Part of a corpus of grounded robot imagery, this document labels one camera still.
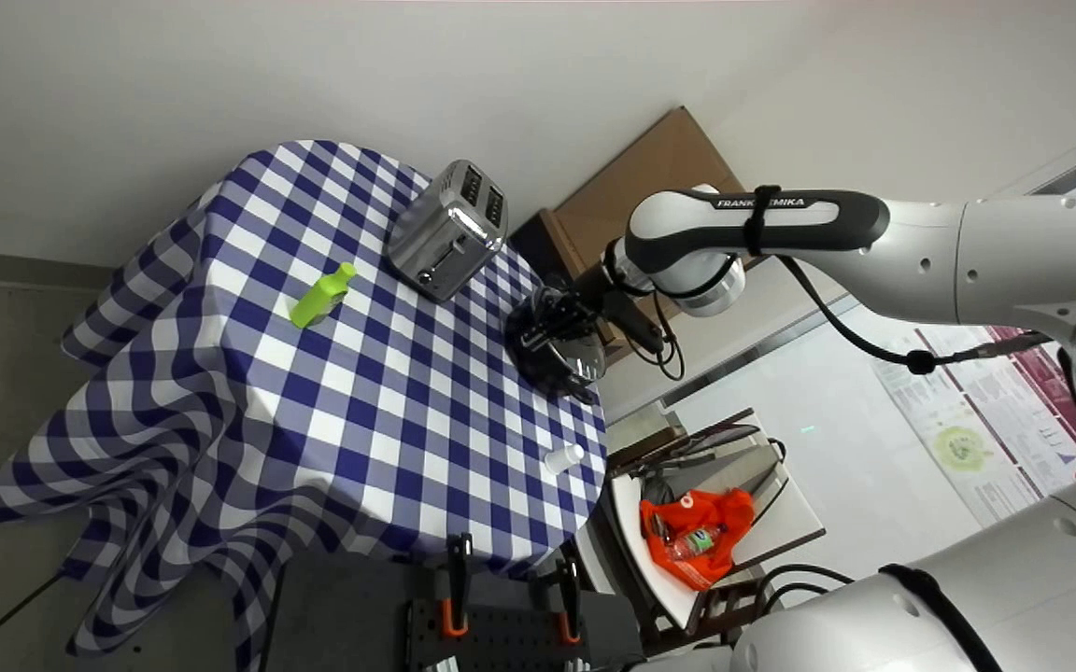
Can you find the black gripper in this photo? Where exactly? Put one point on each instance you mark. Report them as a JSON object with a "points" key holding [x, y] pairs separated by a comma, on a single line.
{"points": [[618, 315]]}

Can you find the silver metal toaster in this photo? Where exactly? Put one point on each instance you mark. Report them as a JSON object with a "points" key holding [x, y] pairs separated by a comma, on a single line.
{"points": [[445, 231]]}

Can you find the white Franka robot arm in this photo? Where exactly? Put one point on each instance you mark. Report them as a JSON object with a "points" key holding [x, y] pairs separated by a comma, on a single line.
{"points": [[999, 264]]}

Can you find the black pot with glass lid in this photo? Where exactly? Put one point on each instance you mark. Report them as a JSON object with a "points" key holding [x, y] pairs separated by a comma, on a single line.
{"points": [[561, 355]]}

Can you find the small white object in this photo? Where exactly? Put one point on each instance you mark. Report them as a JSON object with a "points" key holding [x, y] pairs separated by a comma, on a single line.
{"points": [[567, 460]]}

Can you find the brown cardboard box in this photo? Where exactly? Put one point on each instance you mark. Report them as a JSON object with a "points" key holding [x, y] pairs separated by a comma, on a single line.
{"points": [[601, 198]]}

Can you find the blue white checkered tablecloth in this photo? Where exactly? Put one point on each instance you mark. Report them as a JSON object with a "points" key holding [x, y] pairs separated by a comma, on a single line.
{"points": [[353, 411]]}

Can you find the orange plastic bag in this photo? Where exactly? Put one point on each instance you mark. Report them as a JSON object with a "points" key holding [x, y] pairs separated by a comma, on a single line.
{"points": [[692, 527]]}

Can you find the white tray board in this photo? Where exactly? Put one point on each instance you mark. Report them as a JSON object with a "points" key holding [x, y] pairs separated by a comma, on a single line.
{"points": [[672, 585]]}

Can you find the paper poster with green circle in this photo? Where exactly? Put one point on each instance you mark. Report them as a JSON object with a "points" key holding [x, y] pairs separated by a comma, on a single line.
{"points": [[982, 435]]}

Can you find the dark wooden frame pieces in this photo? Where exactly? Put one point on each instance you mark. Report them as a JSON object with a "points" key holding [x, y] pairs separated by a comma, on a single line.
{"points": [[688, 446]]}

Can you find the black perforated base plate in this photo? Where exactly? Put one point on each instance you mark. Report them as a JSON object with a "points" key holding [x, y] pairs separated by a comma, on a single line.
{"points": [[501, 637]]}

